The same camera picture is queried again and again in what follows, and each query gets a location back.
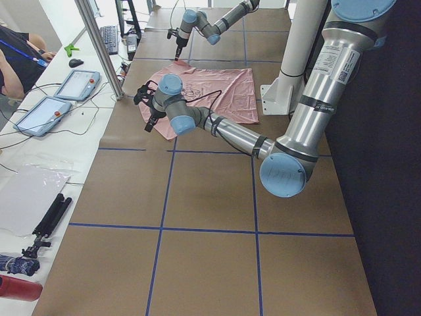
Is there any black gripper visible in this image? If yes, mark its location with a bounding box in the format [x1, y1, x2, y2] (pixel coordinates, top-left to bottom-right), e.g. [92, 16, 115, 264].
[144, 105, 164, 132]
[175, 34, 187, 61]

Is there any pink printed t-shirt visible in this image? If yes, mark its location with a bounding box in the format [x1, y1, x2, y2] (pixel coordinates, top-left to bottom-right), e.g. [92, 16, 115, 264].
[148, 61, 259, 124]

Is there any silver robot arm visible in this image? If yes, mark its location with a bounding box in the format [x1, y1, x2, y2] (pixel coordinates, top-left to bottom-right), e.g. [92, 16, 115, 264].
[136, 1, 394, 198]
[167, 0, 260, 61]

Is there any black keyboard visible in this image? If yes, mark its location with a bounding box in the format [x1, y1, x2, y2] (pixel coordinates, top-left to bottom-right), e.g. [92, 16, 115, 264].
[99, 26, 118, 55]

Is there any upper blue teach pendant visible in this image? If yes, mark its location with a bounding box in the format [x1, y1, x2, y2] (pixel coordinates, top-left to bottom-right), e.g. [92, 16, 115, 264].
[54, 69, 101, 101]

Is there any blue teach pendant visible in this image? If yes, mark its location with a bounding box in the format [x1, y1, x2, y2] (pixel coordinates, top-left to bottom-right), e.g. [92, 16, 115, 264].
[54, 69, 101, 101]
[14, 96, 72, 137]

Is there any black computer mouse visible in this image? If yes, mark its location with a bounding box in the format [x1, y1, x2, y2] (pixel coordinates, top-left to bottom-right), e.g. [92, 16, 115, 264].
[68, 59, 84, 68]

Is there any lower blue teach pendant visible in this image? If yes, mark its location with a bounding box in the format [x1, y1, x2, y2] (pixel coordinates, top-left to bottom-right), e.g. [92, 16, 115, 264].
[14, 96, 72, 137]

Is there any green plastic clip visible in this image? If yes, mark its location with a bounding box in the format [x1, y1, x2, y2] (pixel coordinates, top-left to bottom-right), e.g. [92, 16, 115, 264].
[64, 43, 80, 57]

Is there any black folded tripod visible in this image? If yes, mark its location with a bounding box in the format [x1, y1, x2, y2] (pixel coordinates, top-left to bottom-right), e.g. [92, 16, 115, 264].
[22, 193, 72, 259]

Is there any clear plastic bag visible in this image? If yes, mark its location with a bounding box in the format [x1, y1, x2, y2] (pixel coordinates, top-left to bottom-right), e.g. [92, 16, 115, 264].
[1, 149, 91, 239]

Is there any seated person in black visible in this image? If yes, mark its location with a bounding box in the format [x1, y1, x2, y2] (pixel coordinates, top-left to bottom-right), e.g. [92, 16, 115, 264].
[1, 26, 56, 100]

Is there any blue folded umbrella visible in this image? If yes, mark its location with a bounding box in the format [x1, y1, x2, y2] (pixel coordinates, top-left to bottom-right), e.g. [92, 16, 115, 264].
[1, 254, 40, 277]

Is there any red water bottle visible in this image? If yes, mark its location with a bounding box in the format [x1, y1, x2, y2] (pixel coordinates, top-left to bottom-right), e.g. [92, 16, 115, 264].
[1, 275, 43, 302]

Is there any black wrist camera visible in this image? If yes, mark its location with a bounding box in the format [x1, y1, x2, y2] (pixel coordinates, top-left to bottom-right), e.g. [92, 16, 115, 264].
[134, 84, 156, 107]
[166, 28, 178, 40]

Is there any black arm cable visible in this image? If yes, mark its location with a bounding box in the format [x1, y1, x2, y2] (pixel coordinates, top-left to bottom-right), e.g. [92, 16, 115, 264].
[144, 80, 264, 159]

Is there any aluminium frame post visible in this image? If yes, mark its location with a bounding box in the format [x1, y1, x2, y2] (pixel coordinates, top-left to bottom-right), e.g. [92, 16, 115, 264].
[75, 0, 124, 100]

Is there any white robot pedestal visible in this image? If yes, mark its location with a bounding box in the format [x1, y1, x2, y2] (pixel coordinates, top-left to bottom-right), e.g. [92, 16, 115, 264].
[260, 0, 328, 115]

